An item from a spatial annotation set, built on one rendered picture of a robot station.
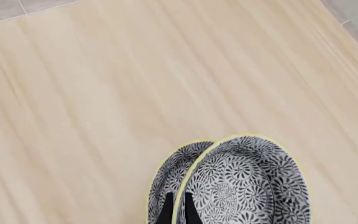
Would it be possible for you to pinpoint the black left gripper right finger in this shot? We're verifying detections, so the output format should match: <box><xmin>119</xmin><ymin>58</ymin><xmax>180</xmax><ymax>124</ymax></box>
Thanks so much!
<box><xmin>184</xmin><ymin>192</ymin><xmax>202</xmax><ymax>224</ymax></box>

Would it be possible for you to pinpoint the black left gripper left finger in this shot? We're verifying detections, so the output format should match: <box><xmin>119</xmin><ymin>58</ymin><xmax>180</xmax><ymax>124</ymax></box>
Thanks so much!
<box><xmin>158</xmin><ymin>192</ymin><xmax>175</xmax><ymax>224</ymax></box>

